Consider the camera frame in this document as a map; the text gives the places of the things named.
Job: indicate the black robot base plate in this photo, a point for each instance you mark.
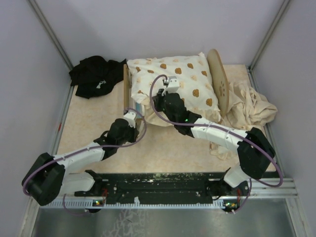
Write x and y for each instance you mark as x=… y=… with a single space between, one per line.
x=164 y=186

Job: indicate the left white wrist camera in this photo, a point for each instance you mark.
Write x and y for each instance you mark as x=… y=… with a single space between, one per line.
x=132 y=117

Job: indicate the wooden pet bed frame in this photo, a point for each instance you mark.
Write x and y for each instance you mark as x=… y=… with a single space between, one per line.
x=204 y=86

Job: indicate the right aluminium corner rail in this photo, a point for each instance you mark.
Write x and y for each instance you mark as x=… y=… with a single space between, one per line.
x=269 y=34

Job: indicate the small bear print cloth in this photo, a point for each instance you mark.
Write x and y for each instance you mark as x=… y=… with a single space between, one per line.
x=221 y=152

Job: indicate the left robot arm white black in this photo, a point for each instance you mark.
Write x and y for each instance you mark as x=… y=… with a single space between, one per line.
x=58 y=175

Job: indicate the grey slotted cable duct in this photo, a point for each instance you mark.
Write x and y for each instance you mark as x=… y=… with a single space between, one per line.
x=137 y=203

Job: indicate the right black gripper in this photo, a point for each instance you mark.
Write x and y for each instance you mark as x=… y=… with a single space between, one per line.
x=158 y=98

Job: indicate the cream crumpled blanket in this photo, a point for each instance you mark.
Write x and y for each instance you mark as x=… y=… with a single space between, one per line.
x=248 y=108

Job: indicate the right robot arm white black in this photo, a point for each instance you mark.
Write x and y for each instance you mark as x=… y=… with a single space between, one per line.
x=254 y=151

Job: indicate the left aluminium corner rail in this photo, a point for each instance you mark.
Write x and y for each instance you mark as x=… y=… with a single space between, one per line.
x=50 y=32

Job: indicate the aluminium corner rail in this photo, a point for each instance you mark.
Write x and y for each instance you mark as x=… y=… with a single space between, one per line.
x=269 y=34
x=50 y=32

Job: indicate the black cloth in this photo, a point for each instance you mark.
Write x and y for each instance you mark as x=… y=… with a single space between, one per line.
x=94 y=76

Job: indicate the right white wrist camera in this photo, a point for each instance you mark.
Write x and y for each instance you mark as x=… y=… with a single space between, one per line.
x=171 y=84

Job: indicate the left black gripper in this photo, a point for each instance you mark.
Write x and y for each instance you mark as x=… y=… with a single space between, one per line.
x=135 y=133

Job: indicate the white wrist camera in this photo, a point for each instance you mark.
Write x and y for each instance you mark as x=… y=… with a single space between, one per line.
x=132 y=117
x=171 y=84

